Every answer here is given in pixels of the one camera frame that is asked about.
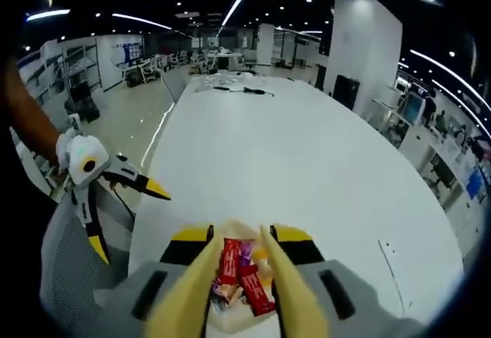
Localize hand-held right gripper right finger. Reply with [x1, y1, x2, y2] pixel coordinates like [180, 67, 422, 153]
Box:
[268, 223, 407, 338]

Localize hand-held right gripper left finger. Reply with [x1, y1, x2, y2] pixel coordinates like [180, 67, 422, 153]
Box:
[107, 223, 216, 338]

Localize yellow food tongs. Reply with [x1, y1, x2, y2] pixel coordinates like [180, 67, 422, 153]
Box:
[146, 222, 330, 338]

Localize long red snack bar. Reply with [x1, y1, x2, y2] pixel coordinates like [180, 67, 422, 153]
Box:
[238, 264, 276, 317]
[219, 237, 242, 289]

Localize purple snack packet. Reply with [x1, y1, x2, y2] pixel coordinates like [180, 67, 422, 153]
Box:
[239, 240, 257, 266]

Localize pile of snacks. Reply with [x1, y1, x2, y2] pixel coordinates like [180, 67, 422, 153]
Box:
[212, 236, 278, 318]

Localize cream hexagonal container tray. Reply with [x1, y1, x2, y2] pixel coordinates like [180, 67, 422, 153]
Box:
[205, 218, 287, 335]

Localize white mesh office chair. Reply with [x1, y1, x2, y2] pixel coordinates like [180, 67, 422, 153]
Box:
[40, 195, 154, 318]

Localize black equipment case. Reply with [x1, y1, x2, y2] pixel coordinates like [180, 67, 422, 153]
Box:
[65, 84, 101, 123]

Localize metal storage shelf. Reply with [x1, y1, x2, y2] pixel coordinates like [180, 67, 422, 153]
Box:
[18, 41, 103, 124]

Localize group of white office chairs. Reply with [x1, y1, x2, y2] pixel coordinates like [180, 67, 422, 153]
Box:
[122, 49, 216, 83]

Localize white table clutter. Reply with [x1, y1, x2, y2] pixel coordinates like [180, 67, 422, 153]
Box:
[191, 70, 269, 92]

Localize white workbench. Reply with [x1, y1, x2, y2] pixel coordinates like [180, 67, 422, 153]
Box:
[205, 48, 247, 74]

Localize row of white desks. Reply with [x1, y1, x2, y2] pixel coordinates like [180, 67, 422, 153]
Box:
[370, 80, 491, 239]

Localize black panel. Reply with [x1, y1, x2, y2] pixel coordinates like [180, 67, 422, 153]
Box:
[332, 74, 361, 112]

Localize light blue display panel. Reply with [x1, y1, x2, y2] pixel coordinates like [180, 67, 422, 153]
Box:
[404, 92, 427, 126]

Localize blue box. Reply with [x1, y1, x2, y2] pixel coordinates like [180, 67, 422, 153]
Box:
[466, 169, 486, 202]

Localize slim white pillar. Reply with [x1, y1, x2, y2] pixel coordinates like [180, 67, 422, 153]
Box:
[256, 22, 276, 66]

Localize white square pillar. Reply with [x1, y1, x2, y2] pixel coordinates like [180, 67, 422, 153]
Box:
[324, 0, 404, 119]

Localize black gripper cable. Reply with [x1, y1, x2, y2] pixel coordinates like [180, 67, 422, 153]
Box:
[112, 188, 136, 217]

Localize blue wall notice board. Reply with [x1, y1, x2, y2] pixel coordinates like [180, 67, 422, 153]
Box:
[110, 41, 146, 67]

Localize black table cable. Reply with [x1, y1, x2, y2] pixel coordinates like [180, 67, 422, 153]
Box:
[213, 84, 276, 98]

